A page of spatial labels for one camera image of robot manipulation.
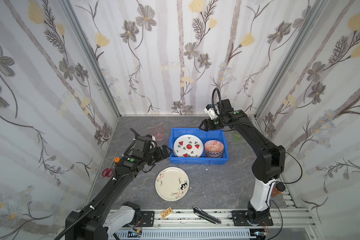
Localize watermelon pattern plate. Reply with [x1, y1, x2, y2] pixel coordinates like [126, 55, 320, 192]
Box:
[174, 135, 204, 158]

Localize orange blue patterned bowl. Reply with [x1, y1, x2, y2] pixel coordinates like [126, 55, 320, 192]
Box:
[204, 140, 225, 158]

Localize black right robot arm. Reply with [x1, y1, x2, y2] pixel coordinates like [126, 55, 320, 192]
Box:
[199, 88, 302, 226]

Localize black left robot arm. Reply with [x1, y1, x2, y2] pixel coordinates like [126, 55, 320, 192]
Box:
[55, 128, 173, 240]

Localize blue plastic bin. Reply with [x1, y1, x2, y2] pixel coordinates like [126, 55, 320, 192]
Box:
[169, 128, 229, 165]

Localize pink transparent cup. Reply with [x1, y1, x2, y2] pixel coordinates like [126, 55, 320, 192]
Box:
[152, 124, 165, 141]

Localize green transparent cup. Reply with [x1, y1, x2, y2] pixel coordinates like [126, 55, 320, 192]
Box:
[233, 132, 243, 142]

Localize cream plate underneath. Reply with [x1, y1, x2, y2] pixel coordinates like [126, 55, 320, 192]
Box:
[155, 167, 190, 202]

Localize brown bottle orange cap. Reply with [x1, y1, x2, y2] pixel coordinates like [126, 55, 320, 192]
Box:
[114, 157, 121, 164]

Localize red scissors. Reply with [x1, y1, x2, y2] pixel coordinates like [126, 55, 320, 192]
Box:
[102, 153, 118, 178]

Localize small wooden block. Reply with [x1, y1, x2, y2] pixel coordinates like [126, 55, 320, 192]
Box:
[161, 207, 173, 219]

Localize black folding tool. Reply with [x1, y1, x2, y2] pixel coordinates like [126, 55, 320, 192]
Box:
[193, 206, 222, 225]

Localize brown bottle black cap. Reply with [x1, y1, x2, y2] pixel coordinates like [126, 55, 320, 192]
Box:
[271, 183, 286, 198]

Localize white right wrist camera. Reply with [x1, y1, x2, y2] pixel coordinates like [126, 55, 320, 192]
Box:
[204, 105, 218, 120]

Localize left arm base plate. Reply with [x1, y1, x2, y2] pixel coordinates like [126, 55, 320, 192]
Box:
[135, 211, 155, 228]

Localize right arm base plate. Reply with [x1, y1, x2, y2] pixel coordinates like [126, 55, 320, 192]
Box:
[231, 209, 274, 227]

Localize white perforated cable tray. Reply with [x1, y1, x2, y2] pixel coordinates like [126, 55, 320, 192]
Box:
[115, 229, 257, 240]

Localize aluminium rail frame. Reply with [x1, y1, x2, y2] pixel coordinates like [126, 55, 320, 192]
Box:
[105, 206, 322, 240]

